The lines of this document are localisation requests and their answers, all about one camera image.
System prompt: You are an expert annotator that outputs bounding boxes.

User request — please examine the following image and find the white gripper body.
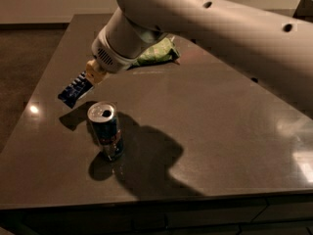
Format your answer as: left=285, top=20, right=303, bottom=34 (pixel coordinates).
left=91, top=27, right=139, bottom=73

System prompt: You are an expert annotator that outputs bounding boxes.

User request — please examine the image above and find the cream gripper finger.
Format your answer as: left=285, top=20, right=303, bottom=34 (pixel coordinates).
left=86, top=60, right=107, bottom=84

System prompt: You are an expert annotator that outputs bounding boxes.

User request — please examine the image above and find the blue rxbar blueberry wrapper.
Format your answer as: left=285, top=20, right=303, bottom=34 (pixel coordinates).
left=58, top=71, right=93, bottom=109

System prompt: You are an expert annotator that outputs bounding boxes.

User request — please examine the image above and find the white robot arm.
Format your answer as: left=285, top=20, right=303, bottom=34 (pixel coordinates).
left=87, top=0, right=313, bottom=117

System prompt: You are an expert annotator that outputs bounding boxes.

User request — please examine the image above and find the redbull can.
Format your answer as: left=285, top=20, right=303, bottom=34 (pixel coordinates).
left=87, top=101, right=123, bottom=161

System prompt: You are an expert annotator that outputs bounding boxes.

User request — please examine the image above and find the green chip bag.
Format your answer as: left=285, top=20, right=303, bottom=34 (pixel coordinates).
left=131, top=37, right=180, bottom=69

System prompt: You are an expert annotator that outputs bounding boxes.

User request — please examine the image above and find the dark box at corner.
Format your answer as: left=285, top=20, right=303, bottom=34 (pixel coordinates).
left=293, top=0, right=313, bottom=23

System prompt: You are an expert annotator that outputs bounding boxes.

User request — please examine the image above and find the dark drawer cabinet front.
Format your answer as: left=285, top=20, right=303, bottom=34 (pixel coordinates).
left=0, top=194, right=313, bottom=235

